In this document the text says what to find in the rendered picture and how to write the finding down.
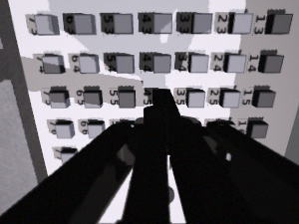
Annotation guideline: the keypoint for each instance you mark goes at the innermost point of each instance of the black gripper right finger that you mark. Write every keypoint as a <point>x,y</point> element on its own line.
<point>267,182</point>

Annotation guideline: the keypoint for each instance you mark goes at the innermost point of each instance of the grey box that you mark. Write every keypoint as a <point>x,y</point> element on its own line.
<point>89,64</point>

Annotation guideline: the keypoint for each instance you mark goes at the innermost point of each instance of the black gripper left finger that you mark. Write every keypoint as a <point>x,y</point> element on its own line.
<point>81,190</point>

